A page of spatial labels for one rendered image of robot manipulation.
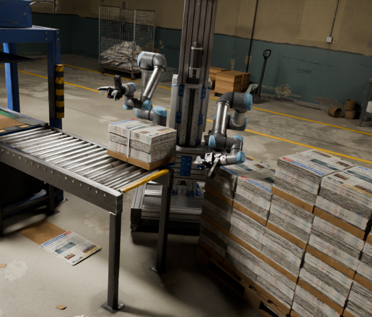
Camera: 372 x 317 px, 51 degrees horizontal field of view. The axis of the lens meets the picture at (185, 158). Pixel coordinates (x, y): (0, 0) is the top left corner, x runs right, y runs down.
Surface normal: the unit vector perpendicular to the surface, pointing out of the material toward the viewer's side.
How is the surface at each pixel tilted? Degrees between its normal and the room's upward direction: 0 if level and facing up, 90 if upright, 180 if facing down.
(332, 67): 90
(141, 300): 0
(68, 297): 0
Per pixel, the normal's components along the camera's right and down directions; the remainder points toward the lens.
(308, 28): -0.55, 0.25
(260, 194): -0.78, 0.15
